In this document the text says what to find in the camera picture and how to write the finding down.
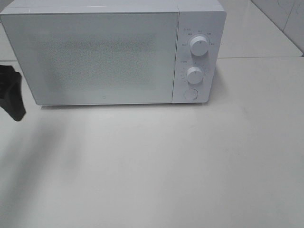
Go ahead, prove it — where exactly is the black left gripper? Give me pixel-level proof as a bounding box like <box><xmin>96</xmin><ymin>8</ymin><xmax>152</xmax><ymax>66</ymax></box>
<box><xmin>0</xmin><ymin>65</ymin><xmax>26</xmax><ymax>122</ymax></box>

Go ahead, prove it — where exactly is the white microwave door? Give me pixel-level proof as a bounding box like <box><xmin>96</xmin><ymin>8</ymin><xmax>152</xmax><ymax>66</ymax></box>
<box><xmin>1</xmin><ymin>13</ymin><xmax>178</xmax><ymax>105</ymax></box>

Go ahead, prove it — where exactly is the round white door button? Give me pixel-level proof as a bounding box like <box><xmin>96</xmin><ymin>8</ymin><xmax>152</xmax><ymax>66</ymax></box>
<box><xmin>184</xmin><ymin>89</ymin><xmax>198</xmax><ymax>101</ymax></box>

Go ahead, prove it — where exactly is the white timer knob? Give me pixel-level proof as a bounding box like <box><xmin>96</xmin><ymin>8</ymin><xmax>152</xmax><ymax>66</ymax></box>
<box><xmin>186</xmin><ymin>66</ymin><xmax>204</xmax><ymax>85</ymax></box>

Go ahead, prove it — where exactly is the white microwave oven body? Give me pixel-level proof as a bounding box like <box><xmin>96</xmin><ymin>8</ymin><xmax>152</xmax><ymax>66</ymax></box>
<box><xmin>0</xmin><ymin>0</ymin><xmax>227</xmax><ymax>104</ymax></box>

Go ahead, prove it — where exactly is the upper white power knob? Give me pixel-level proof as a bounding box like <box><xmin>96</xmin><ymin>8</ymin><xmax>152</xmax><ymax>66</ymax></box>
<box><xmin>190</xmin><ymin>35</ymin><xmax>209</xmax><ymax>57</ymax></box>

